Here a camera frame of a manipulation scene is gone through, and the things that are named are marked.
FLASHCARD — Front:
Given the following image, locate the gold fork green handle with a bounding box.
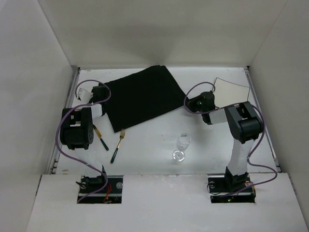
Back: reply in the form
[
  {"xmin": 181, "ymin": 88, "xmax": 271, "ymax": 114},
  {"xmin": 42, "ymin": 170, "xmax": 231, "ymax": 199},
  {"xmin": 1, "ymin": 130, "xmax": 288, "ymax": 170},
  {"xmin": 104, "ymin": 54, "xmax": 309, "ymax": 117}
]
[{"xmin": 110, "ymin": 129, "xmax": 126, "ymax": 164}]

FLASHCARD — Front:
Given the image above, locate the gold knife green handle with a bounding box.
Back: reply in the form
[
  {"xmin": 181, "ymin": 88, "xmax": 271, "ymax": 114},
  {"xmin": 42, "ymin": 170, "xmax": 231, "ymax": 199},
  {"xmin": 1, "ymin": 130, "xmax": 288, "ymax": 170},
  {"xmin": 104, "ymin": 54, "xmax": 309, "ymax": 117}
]
[{"xmin": 93, "ymin": 124, "xmax": 109, "ymax": 151}]

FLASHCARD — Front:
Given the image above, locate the left aluminium table rail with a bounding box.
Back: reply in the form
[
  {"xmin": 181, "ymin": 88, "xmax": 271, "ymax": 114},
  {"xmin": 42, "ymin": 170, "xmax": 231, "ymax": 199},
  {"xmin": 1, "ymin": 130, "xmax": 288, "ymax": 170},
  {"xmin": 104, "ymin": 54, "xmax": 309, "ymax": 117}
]
[{"xmin": 47, "ymin": 65, "xmax": 80, "ymax": 174}]

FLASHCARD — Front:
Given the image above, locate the black cloth placemat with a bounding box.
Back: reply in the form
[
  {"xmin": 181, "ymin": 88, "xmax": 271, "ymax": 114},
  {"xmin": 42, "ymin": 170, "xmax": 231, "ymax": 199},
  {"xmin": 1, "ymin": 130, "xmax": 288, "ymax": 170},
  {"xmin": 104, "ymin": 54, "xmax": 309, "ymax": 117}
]
[{"xmin": 105, "ymin": 65, "xmax": 185, "ymax": 132}]

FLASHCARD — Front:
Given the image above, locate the square white plate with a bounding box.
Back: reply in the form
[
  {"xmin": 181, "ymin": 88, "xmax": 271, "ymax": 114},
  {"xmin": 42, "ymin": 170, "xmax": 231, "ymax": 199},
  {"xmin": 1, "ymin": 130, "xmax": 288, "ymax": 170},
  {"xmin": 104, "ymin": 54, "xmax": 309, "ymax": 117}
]
[{"xmin": 214, "ymin": 78, "xmax": 250, "ymax": 108}]

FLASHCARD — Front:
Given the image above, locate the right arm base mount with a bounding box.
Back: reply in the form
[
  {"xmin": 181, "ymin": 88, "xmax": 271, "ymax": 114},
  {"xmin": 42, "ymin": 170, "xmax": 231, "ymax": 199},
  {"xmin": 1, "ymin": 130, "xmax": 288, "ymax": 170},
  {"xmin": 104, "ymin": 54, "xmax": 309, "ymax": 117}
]
[{"xmin": 207, "ymin": 175, "xmax": 256, "ymax": 203}]

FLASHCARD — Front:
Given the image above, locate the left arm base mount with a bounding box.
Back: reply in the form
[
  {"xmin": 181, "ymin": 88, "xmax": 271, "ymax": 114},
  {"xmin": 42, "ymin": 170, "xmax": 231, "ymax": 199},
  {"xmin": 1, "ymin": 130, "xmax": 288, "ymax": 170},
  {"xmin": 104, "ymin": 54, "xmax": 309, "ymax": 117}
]
[{"xmin": 76, "ymin": 176, "xmax": 123, "ymax": 204}]

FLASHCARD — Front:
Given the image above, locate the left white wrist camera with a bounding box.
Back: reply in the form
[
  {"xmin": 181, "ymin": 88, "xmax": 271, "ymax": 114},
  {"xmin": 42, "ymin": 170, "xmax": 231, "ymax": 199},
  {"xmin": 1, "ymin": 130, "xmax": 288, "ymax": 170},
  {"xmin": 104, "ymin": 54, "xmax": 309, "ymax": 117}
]
[{"xmin": 77, "ymin": 88, "xmax": 93, "ymax": 103}]

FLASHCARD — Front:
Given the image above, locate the aluminium table rail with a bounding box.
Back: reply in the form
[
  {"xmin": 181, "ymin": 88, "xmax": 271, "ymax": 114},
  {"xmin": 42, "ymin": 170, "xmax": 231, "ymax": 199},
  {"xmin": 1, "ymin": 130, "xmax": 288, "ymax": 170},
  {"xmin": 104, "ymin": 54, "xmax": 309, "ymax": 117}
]
[
  {"xmin": 47, "ymin": 65, "xmax": 80, "ymax": 174},
  {"xmin": 244, "ymin": 66, "xmax": 282, "ymax": 173}
]

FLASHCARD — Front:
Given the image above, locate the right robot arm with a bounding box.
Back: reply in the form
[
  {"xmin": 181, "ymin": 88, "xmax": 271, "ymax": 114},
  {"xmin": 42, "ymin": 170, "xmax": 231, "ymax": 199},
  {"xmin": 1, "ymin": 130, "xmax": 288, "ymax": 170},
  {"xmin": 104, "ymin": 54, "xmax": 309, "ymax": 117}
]
[{"xmin": 184, "ymin": 91, "xmax": 264, "ymax": 192}]

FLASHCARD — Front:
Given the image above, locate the clear wine glass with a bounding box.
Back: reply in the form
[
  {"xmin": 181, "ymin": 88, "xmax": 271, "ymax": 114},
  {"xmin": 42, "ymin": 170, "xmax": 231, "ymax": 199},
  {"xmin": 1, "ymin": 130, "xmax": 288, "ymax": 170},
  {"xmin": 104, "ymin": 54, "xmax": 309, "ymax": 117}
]
[{"xmin": 172, "ymin": 133, "xmax": 191, "ymax": 162}]

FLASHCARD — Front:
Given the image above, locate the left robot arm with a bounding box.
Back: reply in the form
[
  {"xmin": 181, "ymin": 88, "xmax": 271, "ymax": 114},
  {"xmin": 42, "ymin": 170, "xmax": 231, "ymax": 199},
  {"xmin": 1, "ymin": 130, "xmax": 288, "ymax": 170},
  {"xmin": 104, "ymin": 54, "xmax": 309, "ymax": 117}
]
[{"xmin": 55, "ymin": 92, "xmax": 111, "ymax": 195}]

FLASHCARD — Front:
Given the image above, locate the right aluminium table rail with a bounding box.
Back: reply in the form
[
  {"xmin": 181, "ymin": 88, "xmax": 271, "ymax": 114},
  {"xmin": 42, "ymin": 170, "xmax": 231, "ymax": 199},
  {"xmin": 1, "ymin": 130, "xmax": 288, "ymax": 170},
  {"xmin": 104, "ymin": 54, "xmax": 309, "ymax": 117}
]
[{"xmin": 244, "ymin": 66, "xmax": 282, "ymax": 173}]

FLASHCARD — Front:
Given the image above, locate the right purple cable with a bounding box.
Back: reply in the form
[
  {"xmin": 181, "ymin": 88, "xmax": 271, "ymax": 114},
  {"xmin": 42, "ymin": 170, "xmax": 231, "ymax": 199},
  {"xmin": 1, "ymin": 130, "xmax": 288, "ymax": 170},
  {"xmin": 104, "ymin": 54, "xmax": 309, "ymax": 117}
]
[{"xmin": 183, "ymin": 82, "xmax": 280, "ymax": 198}]

